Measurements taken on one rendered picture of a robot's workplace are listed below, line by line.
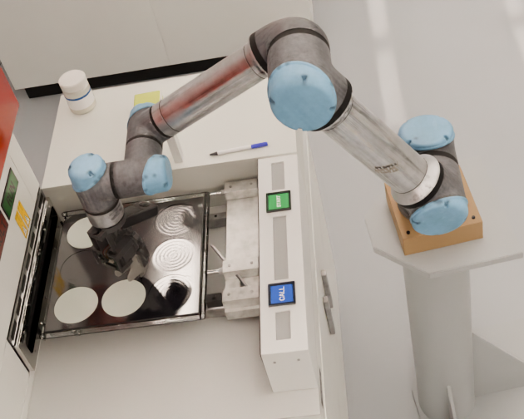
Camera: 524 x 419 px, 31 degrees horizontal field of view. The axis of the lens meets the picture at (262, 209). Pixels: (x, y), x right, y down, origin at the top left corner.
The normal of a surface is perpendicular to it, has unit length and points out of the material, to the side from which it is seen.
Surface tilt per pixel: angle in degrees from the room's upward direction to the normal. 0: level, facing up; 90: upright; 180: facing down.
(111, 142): 0
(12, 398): 90
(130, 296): 1
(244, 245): 0
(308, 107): 85
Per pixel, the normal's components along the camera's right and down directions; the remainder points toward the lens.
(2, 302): 0.98, -0.14
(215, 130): -0.18, -0.67
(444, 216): 0.11, 0.81
